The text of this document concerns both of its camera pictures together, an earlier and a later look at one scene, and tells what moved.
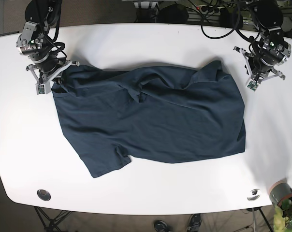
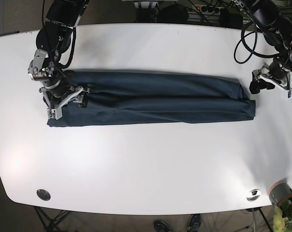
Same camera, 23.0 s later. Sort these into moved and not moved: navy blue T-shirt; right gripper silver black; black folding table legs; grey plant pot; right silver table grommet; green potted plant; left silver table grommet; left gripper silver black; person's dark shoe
Moved: navy blue T-shirt; left gripper silver black; right gripper silver black
Not moved: left silver table grommet; black folding table legs; right silver table grommet; green potted plant; grey plant pot; person's dark shoe
